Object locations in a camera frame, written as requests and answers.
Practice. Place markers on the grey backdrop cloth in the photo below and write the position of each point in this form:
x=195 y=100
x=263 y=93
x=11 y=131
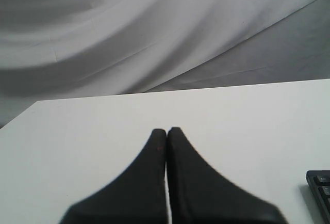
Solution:
x=60 y=49

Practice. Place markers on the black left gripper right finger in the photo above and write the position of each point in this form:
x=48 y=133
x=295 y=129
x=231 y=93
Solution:
x=199 y=194

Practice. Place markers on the black Acer keyboard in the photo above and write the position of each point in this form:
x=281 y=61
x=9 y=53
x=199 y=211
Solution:
x=318 y=182

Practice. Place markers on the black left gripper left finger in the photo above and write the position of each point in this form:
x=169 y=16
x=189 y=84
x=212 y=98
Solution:
x=137 y=195

